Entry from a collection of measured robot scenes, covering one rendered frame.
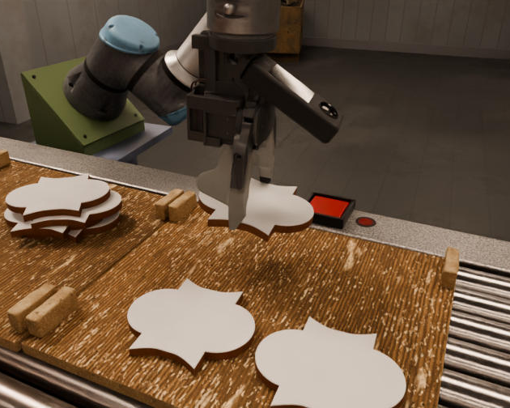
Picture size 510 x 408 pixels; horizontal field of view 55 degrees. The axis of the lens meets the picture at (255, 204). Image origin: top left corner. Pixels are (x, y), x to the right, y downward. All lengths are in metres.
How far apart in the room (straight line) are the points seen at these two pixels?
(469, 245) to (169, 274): 0.43
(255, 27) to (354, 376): 0.35
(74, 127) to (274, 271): 0.71
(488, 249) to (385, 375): 0.34
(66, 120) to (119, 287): 0.65
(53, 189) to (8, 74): 3.62
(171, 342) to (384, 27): 6.80
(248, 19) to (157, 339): 0.33
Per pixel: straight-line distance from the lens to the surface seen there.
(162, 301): 0.57
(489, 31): 7.13
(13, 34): 4.43
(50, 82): 1.26
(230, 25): 0.50
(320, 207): 0.79
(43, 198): 0.77
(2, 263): 0.72
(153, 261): 0.66
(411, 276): 0.65
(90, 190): 0.77
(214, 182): 0.55
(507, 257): 0.78
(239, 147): 0.51
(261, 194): 0.61
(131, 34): 1.13
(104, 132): 1.23
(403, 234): 0.78
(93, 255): 0.69
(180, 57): 1.09
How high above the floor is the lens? 1.31
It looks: 28 degrees down
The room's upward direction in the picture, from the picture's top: straight up
